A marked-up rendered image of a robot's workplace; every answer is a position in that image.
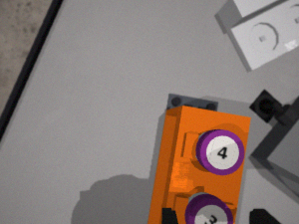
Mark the black table edge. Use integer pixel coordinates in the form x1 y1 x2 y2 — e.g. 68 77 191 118
0 0 64 141

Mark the dark grey metal bracket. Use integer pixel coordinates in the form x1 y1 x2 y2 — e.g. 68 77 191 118
166 94 218 112

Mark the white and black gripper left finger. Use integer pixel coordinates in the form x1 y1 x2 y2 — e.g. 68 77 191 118
161 208 178 224

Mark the light grey tray panel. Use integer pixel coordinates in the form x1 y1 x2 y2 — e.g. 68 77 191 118
217 0 299 72

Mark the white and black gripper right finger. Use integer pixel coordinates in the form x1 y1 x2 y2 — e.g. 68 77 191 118
249 208 281 224

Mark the orange test tube rack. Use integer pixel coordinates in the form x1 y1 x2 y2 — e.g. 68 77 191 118
148 106 250 224

